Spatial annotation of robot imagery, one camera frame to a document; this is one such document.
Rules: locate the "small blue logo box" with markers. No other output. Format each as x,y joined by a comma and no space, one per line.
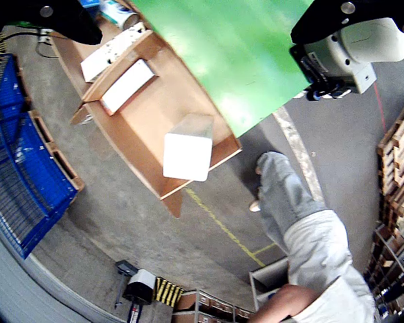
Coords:
89,3

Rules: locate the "black grey floor machine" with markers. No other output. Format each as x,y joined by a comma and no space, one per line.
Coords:
139,286

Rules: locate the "slim white pink box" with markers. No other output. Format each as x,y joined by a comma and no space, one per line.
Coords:
128,85

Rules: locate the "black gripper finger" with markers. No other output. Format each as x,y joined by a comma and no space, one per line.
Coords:
70,23
316,23

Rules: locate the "wooden pallet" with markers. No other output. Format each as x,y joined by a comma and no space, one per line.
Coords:
54,148

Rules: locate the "yellow black striped block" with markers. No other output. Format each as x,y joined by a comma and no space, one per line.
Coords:
168,292

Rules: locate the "brown storage crates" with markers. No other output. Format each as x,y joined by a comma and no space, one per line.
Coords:
215,307

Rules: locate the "person in light clothes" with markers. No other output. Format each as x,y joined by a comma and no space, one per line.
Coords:
309,242

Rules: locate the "metal rack with goods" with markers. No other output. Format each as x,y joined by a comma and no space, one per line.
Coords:
394,266

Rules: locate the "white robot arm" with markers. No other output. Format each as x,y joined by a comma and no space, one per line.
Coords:
357,47

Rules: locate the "tall white product box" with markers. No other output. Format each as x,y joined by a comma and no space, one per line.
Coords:
188,154

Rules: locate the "grey metal shelving unit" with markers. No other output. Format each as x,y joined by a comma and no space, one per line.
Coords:
267,281

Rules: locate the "white box black spot print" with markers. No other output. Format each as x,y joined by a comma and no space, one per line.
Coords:
111,54

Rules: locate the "stacked wooden pallets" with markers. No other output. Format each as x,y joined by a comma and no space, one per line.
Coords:
400,161

